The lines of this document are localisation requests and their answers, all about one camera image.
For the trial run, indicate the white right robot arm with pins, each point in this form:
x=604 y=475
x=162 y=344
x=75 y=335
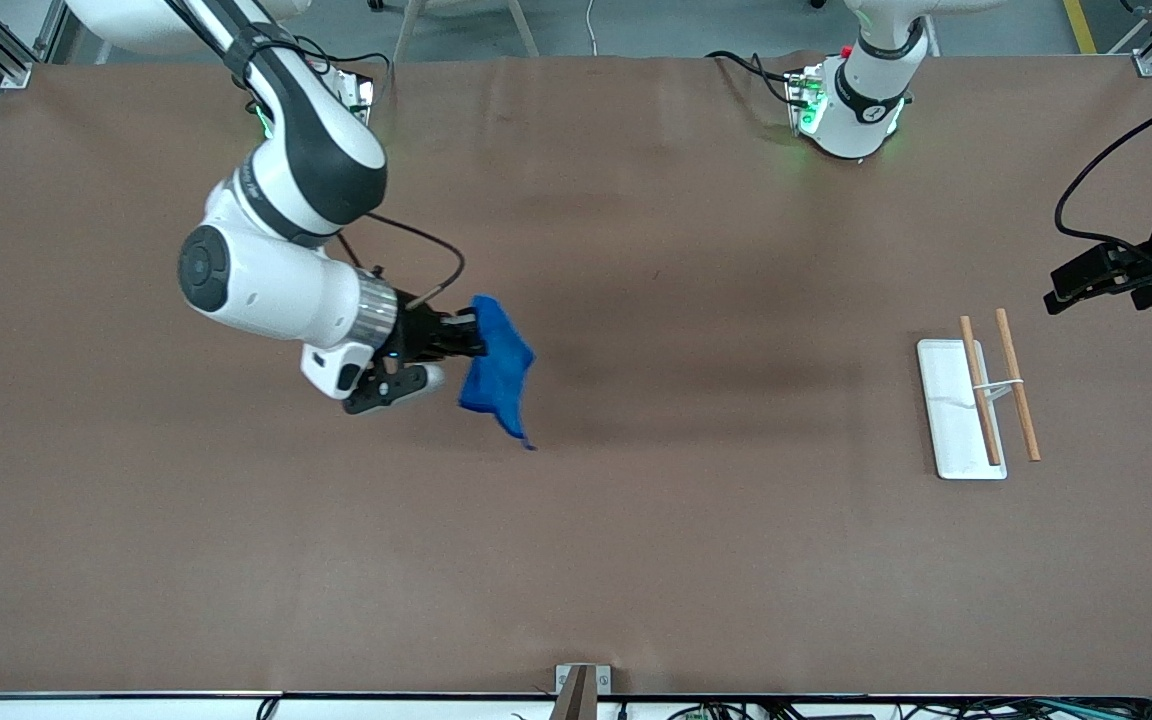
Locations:
x=316 y=150

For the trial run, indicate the thin white rack stand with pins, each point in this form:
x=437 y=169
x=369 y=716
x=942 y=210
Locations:
x=998 y=386

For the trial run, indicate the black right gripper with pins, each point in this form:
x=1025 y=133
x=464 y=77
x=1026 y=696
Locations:
x=421 y=334

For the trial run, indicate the wooden rack rod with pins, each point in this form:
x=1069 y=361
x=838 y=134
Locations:
x=1019 y=390
x=980 y=390

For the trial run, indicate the white rack base plate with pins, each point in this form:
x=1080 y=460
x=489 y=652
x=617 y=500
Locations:
x=951 y=420

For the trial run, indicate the light wooden stool legs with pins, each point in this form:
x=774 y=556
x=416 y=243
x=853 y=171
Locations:
x=521 y=30

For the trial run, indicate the grey metal table bracket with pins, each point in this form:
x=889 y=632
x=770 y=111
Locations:
x=583 y=672

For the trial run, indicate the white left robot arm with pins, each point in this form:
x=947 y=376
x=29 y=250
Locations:
x=856 y=100

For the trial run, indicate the blue microfibre towel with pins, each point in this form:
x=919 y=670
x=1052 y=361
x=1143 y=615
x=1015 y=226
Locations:
x=501 y=370

